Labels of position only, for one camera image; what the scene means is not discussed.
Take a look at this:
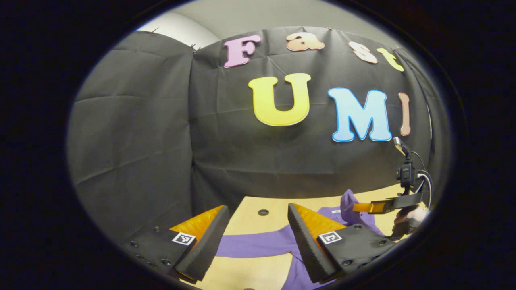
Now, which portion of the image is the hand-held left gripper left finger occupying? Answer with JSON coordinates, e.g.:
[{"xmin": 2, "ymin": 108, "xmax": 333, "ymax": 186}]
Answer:
[{"xmin": 121, "ymin": 205, "xmax": 231, "ymax": 285}]

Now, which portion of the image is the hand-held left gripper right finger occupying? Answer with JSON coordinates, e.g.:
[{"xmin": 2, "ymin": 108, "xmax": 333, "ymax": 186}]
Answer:
[{"xmin": 287, "ymin": 203, "xmax": 398, "ymax": 285}]

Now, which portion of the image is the purple knit cardigan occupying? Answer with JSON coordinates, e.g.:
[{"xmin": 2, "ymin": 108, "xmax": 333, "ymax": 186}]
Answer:
[{"xmin": 216, "ymin": 189, "xmax": 388, "ymax": 290}]

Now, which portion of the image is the black backdrop cloth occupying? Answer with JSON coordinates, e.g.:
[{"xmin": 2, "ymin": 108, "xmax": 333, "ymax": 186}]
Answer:
[{"xmin": 67, "ymin": 26, "xmax": 450, "ymax": 243}]

